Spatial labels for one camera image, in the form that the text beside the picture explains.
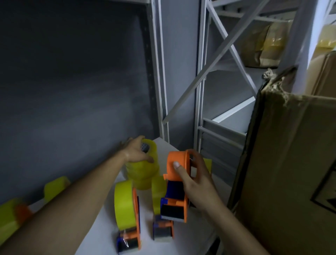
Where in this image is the person's left hand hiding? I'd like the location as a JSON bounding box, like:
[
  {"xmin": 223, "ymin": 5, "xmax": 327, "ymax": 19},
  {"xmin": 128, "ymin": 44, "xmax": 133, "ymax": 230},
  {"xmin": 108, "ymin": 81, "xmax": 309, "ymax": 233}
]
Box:
[{"xmin": 119, "ymin": 135, "xmax": 155, "ymax": 164}]

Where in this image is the person's right hand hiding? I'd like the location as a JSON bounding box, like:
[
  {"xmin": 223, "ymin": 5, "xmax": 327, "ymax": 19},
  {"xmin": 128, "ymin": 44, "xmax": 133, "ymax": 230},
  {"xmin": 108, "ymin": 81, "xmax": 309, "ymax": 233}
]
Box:
[{"xmin": 173, "ymin": 149, "xmax": 224, "ymax": 214}]

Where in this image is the person's left forearm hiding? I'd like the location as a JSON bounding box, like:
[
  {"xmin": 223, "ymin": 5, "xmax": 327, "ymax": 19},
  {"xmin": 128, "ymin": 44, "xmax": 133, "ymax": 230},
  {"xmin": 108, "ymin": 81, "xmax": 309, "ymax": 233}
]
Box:
[{"xmin": 0, "ymin": 152, "xmax": 128, "ymax": 255}]

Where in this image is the person's right forearm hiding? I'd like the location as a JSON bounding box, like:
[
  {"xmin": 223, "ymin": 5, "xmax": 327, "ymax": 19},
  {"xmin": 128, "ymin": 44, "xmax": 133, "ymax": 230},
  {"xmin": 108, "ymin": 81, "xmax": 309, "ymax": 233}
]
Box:
[{"xmin": 202, "ymin": 201, "xmax": 271, "ymax": 255}]

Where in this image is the orange dispenser with yellow tape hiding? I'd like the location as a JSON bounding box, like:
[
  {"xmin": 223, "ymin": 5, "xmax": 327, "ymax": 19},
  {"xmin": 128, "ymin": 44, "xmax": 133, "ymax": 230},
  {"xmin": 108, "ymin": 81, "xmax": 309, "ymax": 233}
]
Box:
[
  {"xmin": 114, "ymin": 180, "xmax": 142, "ymax": 255},
  {"xmin": 0, "ymin": 198, "xmax": 34, "ymax": 246},
  {"xmin": 152, "ymin": 175, "xmax": 174, "ymax": 242}
]

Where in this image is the grey metal shelf rack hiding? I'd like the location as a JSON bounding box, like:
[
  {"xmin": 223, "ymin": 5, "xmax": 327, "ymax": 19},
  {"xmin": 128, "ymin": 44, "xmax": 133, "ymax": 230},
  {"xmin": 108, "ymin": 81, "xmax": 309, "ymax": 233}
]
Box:
[{"xmin": 110, "ymin": 0, "xmax": 170, "ymax": 143}]

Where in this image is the large torn cardboard box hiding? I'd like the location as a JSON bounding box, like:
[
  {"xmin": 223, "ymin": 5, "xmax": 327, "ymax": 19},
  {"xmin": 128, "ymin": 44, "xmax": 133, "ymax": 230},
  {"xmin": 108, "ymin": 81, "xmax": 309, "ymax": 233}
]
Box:
[{"xmin": 227, "ymin": 51, "xmax": 336, "ymax": 255}]

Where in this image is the white metal shelf rack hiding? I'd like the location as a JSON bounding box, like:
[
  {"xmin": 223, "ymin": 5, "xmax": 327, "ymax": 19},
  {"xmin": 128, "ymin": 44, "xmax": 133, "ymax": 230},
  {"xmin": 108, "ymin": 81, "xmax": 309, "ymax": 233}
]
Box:
[{"xmin": 162, "ymin": 0, "xmax": 336, "ymax": 168}]

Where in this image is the brown wrapped package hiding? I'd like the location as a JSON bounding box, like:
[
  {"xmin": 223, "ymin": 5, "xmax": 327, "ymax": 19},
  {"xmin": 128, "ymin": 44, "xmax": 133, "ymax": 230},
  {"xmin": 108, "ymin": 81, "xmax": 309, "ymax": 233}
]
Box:
[{"xmin": 240, "ymin": 20, "xmax": 292, "ymax": 69}]

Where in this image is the yellow wrapped package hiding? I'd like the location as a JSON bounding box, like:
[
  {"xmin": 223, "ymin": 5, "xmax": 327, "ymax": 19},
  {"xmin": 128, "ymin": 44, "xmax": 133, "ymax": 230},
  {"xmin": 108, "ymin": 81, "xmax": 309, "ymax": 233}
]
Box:
[{"xmin": 314, "ymin": 24, "xmax": 336, "ymax": 54}]

